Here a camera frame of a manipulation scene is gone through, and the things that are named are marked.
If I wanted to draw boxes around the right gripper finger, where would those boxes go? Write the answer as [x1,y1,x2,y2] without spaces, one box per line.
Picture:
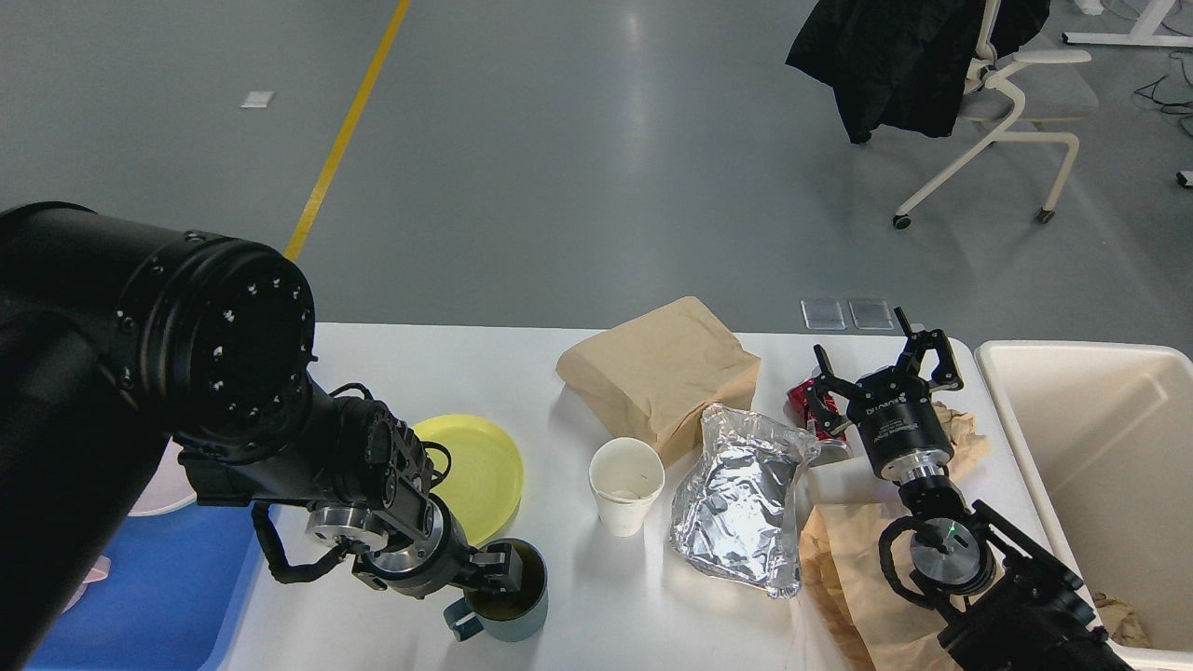
[805,345,863,439]
[894,308,966,392]

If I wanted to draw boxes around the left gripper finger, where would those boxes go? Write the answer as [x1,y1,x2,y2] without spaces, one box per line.
[460,544,524,595]

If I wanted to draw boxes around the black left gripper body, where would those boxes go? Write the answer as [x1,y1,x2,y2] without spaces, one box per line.
[352,500,474,599]

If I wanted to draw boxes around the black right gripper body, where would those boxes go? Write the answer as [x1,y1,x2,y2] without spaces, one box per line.
[849,369,954,484]

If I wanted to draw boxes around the dark green mug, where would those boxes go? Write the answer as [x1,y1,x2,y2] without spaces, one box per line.
[443,538,549,642]

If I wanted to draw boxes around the yellow plate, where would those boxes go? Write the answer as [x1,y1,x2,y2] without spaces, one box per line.
[413,415,524,547]

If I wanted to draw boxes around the pink mug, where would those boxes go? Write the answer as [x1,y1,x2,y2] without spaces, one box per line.
[62,555,112,612]

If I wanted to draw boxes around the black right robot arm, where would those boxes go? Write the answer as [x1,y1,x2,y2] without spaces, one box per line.
[804,308,1129,670]

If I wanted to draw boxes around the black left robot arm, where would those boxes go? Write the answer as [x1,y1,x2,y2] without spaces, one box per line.
[1,202,525,670]

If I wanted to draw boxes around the crushed red can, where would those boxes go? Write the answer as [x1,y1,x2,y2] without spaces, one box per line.
[787,378,853,467]

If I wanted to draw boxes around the crumpled brown paper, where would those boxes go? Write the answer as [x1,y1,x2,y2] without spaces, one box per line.
[932,401,993,481]

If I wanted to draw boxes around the white tissue block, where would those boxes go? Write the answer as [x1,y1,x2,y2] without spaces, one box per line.
[808,456,898,506]

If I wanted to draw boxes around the left floor outlet plate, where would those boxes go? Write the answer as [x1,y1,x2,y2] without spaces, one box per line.
[801,300,847,331]

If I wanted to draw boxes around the floor outlet plate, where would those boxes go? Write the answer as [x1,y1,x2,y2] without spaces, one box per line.
[801,300,847,331]
[847,298,896,331]

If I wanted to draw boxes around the right floor outlet plate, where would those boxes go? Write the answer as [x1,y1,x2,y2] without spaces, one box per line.
[847,298,896,331]

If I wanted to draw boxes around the flat brown paper bag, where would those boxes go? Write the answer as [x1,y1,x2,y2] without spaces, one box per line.
[801,501,959,670]

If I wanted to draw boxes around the silver foil bag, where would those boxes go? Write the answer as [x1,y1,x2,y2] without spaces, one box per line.
[669,404,821,599]

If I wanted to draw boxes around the white paper cup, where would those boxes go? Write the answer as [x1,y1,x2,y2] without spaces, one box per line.
[588,437,665,538]

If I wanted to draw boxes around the white waste bin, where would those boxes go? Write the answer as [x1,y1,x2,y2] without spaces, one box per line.
[975,340,1192,670]

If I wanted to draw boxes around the blue plastic tray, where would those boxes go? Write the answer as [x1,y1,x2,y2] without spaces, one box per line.
[27,504,262,670]

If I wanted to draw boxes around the pink plate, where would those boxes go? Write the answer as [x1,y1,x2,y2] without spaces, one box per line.
[128,439,197,517]

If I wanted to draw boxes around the white office chair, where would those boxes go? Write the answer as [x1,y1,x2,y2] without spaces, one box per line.
[892,1,1092,230]

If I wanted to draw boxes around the crumpled paper in bin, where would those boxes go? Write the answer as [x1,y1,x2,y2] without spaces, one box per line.
[1092,592,1152,650]

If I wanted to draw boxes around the black jacket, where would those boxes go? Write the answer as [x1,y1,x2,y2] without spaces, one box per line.
[785,0,1052,146]

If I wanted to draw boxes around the white desk leg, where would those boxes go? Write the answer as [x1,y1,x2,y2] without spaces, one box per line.
[1062,1,1192,49]

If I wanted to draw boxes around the black floor cable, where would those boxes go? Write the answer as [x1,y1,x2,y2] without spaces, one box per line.
[1131,51,1193,141]

